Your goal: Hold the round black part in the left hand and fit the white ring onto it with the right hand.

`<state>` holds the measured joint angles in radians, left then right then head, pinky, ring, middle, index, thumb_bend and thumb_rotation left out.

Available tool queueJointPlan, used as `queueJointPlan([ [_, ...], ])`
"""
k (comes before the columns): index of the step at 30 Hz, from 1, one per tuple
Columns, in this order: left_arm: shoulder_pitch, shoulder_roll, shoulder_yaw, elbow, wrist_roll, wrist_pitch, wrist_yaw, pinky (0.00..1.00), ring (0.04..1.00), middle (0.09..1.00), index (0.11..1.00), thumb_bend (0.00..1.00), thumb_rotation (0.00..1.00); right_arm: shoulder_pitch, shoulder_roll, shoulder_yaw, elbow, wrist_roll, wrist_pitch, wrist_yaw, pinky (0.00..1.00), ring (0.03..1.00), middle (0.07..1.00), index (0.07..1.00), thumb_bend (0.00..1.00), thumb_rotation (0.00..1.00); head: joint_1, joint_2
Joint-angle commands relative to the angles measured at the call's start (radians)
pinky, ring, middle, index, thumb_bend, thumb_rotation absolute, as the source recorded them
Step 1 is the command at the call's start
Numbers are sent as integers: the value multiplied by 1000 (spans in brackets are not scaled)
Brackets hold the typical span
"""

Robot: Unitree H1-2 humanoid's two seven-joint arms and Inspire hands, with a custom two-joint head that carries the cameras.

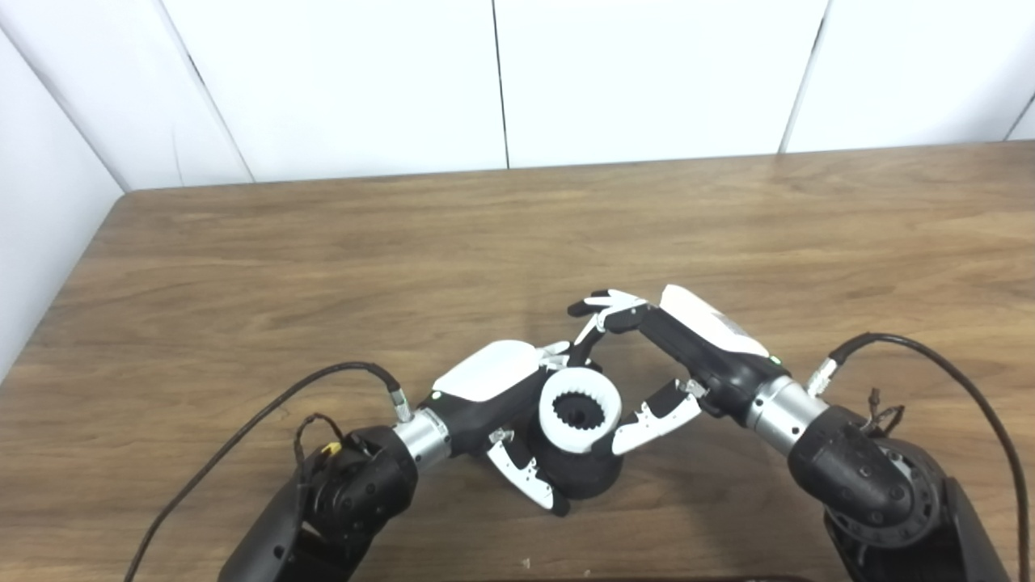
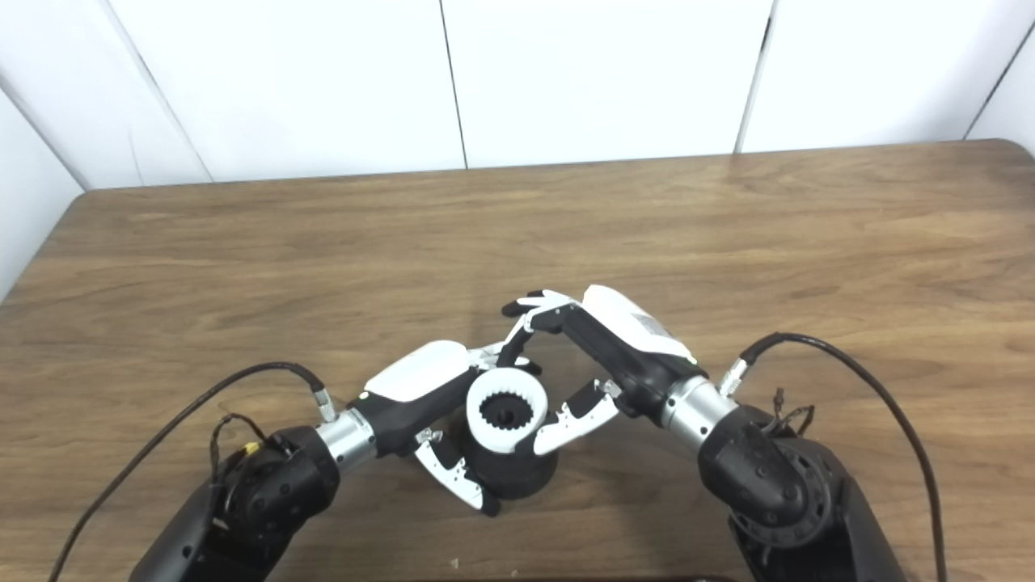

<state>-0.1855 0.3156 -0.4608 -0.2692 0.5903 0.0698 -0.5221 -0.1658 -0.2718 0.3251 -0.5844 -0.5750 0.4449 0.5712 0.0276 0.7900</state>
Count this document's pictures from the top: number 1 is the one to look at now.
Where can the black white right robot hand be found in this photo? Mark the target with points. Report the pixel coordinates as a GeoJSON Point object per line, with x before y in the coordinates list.
{"type": "Point", "coordinates": [711, 356]}

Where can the round black plastic part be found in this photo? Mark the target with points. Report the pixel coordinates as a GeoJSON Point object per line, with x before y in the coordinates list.
{"type": "Point", "coordinates": [586, 477]}

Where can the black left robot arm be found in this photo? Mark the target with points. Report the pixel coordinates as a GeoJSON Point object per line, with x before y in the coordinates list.
{"type": "Point", "coordinates": [356, 501]}

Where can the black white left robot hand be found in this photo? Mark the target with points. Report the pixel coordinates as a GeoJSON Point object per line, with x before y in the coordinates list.
{"type": "Point", "coordinates": [489, 376]}

